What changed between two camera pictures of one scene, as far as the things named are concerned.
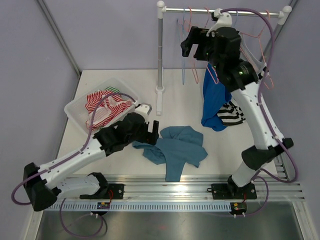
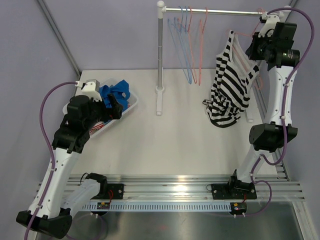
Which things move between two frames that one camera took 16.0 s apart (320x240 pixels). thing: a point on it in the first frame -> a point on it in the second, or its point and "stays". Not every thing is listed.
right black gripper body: (204, 51) -> (259, 47)
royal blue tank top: (215, 95) -> (121, 91)
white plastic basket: (100, 105) stays
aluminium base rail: (195, 188) stays
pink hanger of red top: (209, 72) -> (201, 39)
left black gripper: (148, 137) -> (114, 113)
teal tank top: (176, 145) -> (107, 121)
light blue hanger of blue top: (237, 15) -> (181, 48)
